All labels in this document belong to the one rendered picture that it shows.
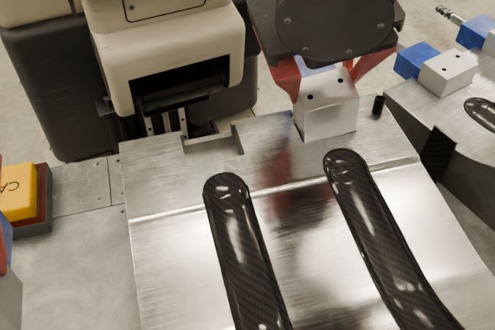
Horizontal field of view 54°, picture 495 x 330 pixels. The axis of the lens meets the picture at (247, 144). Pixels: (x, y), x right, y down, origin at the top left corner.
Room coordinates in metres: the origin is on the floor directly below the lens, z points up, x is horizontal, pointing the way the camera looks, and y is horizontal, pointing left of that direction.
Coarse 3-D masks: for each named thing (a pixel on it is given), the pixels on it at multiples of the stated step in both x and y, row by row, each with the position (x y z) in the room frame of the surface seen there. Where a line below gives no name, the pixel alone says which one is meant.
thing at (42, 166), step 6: (36, 168) 0.33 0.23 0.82; (42, 168) 0.33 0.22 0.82; (42, 174) 0.33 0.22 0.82; (42, 180) 0.32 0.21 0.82; (42, 186) 0.31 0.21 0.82; (42, 192) 0.30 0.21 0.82; (42, 198) 0.29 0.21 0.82; (42, 204) 0.29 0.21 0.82; (42, 210) 0.28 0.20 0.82; (42, 216) 0.27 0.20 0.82; (12, 222) 0.26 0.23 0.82; (18, 222) 0.26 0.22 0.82; (24, 222) 0.26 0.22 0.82; (30, 222) 0.26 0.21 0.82; (36, 222) 0.26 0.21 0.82
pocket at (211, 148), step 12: (228, 132) 0.33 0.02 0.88; (192, 144) 0.32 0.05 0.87; (204, 144) 0.32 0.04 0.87; (216, 144) 0.32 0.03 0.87; (228, 144) 0.33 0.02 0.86; (240, 144) 0.31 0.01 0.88; (192, 156) 0.31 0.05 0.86; (204, 156) 0.31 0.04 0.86; (216, 156) 0.31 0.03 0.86; (228, 156) 0.31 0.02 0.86
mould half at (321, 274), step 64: (256, 128) 0.32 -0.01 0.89; (384, 128) 0.32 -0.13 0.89; (128, 192) 0.25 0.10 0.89; (192, 192) 0.25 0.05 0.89; (256, 192) 0.25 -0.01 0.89; (320, 192) 0.25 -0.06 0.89; (384, 192) 0.25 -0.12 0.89; (192, 256) 0.19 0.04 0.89; (320, 256) 0.19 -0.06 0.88; (448, 256) 0.19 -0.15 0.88; (192, 320) 0.14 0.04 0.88; (320, 320) 0.14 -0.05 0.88; (384, 320) 0.14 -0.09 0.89
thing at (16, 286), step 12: (0, 216) 0.19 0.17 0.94; (12, 228) 0.19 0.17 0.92; (12, 240) 0.19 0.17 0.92; (12, 276) 0.15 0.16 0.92; (0, 288) 0.14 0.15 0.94; (12, 288) 0.15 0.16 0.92; (0, 300) 0.13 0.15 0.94; (12, 300) 0.14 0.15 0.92; (0, 312) 0.12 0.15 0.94; (12, 312) 0.13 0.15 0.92; (0, 324) 0.12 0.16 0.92; (12, 324) 0.13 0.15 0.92
